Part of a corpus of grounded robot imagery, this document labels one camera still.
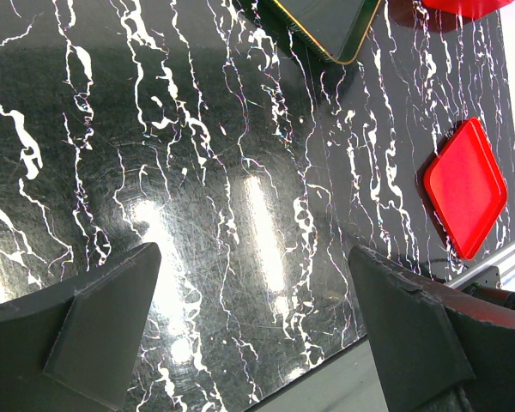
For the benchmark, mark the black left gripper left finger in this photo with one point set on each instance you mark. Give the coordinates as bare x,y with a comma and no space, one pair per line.
72,346

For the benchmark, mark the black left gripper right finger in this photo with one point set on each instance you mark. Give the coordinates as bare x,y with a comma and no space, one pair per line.
435,348

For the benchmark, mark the red chocolate box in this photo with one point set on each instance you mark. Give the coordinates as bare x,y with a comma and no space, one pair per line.
473,9

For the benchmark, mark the red box lid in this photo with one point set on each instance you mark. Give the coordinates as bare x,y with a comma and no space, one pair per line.
466,188

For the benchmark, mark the dark green gold-rimmed tray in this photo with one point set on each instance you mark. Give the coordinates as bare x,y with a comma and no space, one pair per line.
334,29

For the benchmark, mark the aluminium front rail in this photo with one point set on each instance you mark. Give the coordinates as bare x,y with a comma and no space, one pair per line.
503,259

